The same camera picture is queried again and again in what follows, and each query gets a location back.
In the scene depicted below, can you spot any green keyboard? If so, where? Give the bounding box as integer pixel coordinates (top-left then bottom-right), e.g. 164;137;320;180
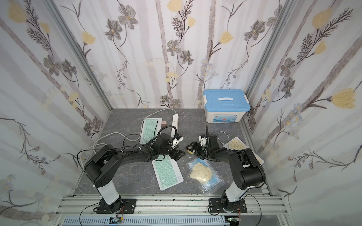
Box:
152;155;184;191
140;118;162;144

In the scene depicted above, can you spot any white cable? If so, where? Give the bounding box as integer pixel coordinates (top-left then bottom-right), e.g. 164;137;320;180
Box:
216;130;230;146

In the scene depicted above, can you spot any white power strip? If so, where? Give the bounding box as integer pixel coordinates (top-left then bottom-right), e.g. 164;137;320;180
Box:
171;114;179;137

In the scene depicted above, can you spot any yellow wireless keyboard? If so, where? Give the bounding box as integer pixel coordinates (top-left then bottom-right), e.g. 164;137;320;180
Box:
223;137;265;164

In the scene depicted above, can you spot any black USB cable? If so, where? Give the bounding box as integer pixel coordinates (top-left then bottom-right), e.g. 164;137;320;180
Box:
121;121;159;150

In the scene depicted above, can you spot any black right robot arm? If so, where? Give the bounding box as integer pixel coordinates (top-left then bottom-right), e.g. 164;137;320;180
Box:
186;127;266;214

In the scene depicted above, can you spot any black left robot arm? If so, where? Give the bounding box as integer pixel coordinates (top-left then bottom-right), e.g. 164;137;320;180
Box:
83;126;186;214

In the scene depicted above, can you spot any bag of gloves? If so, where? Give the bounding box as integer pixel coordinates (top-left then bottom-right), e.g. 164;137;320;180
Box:
187;158;225;195

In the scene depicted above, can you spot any blue lid storage box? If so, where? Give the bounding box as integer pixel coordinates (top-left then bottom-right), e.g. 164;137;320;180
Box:
202;89;251;123

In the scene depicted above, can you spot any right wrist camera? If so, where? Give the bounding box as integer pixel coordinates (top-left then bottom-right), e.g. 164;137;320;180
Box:
199;135;207;147

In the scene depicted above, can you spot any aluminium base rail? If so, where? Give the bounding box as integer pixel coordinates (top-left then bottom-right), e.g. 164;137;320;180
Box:
50;185;292;226

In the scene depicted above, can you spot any white ribbed cable duct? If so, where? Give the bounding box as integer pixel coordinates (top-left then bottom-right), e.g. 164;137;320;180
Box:
61;216;230;226

